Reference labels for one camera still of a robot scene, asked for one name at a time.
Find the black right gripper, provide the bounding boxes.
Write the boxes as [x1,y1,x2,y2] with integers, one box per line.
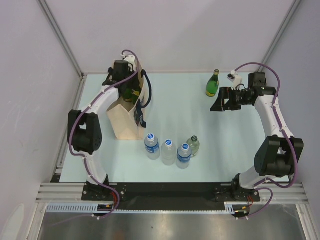
[210,87,252,112]

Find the green glass bottle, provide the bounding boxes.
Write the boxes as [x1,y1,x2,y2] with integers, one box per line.
[205,69,220,97]
[122,88,133,103]

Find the green glass bottle front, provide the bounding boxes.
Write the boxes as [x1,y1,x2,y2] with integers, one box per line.
[122,88,133,103]

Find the green bottle red label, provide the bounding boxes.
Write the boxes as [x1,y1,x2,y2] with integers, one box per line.
[131,87,142,105]

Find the beige canvas tote bag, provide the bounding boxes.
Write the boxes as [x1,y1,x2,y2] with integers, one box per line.
[106,63,152,140]

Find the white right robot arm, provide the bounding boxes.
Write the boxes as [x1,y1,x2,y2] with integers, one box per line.
[210,70,304,201]

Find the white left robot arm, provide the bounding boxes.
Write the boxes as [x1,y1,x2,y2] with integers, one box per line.
[67,55,141,200]

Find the clear glass bottle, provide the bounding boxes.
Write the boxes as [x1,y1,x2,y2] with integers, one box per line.
[186,135,200,157]

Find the blue label water bottle right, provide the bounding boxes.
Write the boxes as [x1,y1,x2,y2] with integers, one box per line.
[176,143,192,169]

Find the blue label water bottle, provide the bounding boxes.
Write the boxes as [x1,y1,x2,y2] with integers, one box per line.
[176,143,192,169]
[144,133,160,160]

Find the clear plastic water bottle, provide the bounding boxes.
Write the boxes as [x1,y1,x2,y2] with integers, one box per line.
[161,139,177,166]

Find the blue label water bottle left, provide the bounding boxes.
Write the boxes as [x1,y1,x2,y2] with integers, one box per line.
[144,133,160,160]

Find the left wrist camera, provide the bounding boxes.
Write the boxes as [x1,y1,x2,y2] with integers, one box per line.
[121,54,137,72]

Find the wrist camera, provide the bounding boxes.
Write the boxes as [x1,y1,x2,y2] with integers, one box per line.
[121,54,137,72]
[227,70,243,90]

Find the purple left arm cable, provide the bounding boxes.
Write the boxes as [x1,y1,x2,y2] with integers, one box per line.
[68,49,141,157]

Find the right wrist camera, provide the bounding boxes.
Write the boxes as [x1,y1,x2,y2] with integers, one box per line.
[227,70,243,90]

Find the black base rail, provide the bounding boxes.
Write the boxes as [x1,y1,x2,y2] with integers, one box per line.
[81,181,260,202]

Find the white cable duct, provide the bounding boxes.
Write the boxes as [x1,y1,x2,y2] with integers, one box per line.
[46,203,245,215]

